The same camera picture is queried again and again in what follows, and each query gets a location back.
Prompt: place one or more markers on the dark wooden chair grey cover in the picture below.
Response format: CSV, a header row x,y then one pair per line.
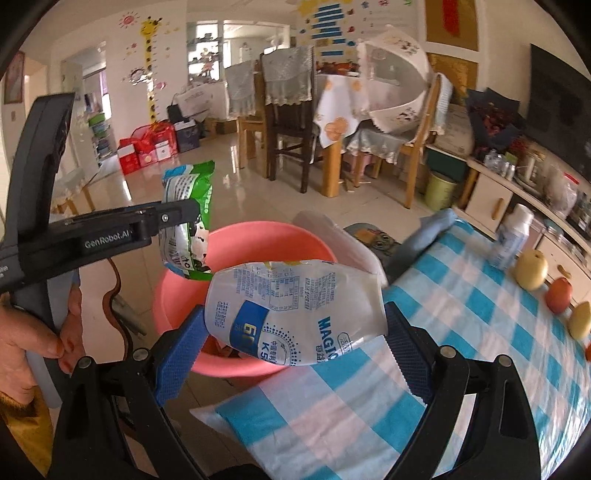
x,y
288,78

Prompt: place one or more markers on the light wooden chair grey cover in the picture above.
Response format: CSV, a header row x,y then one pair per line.
x,y
242,87

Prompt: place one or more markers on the white bottle blue label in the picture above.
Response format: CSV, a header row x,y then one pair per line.
x,y
508,240

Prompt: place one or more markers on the stacked plastic storage boxes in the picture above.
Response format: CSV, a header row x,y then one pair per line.
x,y
99,134

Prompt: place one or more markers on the person's left hand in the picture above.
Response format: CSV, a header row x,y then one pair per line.
x,y
18,341

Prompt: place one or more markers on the yellow pear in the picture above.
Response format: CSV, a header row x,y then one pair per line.
x,y
580,321

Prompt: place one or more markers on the dark patterned seat pad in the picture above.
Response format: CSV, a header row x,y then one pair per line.
x,y
371,237

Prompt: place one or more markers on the group of small bottles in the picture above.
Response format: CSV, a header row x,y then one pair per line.
x,y
501,164

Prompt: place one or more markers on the dark blue flower bouquet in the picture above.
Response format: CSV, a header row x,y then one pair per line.
x,y
496,117

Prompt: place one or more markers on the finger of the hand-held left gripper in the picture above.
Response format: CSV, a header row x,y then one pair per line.
x,y
178,214

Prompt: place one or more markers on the dark gift bag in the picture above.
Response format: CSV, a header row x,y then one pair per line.
x,y
187,136

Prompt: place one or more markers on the white shopping bag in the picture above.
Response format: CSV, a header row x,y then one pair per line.
x,y
198,101

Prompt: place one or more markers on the glass jar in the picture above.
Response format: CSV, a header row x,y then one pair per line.
x,y
533,168

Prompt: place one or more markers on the yellow apple left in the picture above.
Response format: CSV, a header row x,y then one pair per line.
x,y
531,270

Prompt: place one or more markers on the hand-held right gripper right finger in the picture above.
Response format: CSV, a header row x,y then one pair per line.
x,y
411,355

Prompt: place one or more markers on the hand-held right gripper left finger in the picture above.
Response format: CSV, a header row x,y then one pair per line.
x,y
180,355

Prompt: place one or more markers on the blue yellow wall stickers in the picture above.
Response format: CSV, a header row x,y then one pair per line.
x,y
332,23

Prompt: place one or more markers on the yellow giraffe wall sticker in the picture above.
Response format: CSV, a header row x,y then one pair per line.
x,y
150,69

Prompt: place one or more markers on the clear plastic bag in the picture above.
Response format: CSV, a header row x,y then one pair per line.
x,y
561,191

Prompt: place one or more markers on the pink plastic stool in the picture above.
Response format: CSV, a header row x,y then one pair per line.
x,y
362,168

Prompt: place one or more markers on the red gift bag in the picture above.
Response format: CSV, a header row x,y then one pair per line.
x,y
154,134

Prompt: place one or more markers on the red apple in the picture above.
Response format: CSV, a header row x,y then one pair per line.
x,y
558,295

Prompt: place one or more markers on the red gift box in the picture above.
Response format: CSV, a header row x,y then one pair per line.
x,y
128,157

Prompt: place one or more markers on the white blue-print pouch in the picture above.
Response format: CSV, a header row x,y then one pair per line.
x,y
295,314

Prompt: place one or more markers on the pink plastic basin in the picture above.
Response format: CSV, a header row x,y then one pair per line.
x,y
277,240

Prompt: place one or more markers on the dining table with white cloth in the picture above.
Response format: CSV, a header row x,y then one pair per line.
x,y
337,106

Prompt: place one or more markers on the blue white checked tablecloth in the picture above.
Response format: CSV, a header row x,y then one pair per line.
x,y
323,415

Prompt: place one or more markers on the dark green box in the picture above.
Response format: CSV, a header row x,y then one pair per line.
x,y
448,165

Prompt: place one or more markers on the black flat television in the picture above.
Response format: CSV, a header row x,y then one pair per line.
x,y
563,101

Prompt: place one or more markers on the framed wall picture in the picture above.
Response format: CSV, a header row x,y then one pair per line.
x,y
14,76

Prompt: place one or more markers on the green white milk packet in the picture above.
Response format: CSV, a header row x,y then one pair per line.
x,y
189,184

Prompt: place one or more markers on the white television cabinet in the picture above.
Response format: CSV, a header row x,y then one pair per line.
x,y
489,198

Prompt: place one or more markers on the green waste bin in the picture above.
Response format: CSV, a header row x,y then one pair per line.
x,y
439,190

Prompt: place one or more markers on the white mesh food cover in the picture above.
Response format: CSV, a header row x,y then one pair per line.
x,y
397,78

